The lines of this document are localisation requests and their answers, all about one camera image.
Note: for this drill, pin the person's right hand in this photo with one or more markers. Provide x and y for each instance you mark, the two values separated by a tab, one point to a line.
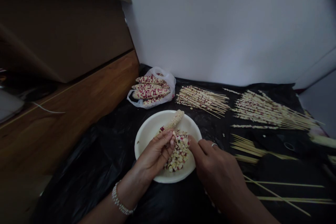
218	166

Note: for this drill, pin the person's left hand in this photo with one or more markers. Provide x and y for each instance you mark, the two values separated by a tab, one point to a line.
149	158

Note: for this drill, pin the person's right fingers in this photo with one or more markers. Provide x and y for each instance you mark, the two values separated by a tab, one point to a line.
203	146

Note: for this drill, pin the partly stripped corn cob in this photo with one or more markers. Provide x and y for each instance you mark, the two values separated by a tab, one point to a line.
175	120

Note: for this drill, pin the pile of loose corn kernels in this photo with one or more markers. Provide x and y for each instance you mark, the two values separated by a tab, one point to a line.
179	155

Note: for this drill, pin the pile of bare bamboo skewers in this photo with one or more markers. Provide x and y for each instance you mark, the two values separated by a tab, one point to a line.
249	149

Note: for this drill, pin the small pile of kernel skewers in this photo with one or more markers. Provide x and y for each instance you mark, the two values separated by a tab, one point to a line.
195	99

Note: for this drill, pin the long single kernel skewer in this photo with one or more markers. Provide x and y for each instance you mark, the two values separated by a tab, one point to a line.
253	126

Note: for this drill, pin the white round bowl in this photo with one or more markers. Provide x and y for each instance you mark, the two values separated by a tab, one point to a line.
151	129

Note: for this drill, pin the short single kernel skewer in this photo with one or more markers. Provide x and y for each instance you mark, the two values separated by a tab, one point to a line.
231	90

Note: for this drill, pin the large pile of kernel skewers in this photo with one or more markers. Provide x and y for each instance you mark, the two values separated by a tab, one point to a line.
262	109

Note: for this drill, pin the white plastic bag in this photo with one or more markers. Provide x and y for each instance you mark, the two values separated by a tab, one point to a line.
169	79

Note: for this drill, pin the bunch of speckled corn cobs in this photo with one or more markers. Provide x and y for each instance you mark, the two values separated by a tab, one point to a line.
151	90

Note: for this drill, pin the black cloth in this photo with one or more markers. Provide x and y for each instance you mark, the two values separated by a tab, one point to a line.
288	171

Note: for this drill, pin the bundle of long bamboo sticks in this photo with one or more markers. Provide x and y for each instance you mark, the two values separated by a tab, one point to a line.
283	197

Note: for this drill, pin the black plastic sheet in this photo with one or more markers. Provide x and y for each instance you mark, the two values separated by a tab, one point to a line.
105	161

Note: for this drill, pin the brown wooden furniture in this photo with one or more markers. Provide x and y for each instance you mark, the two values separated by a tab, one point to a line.
52	124

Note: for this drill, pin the brown cardboard box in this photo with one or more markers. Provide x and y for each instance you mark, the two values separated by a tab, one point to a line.
63	27

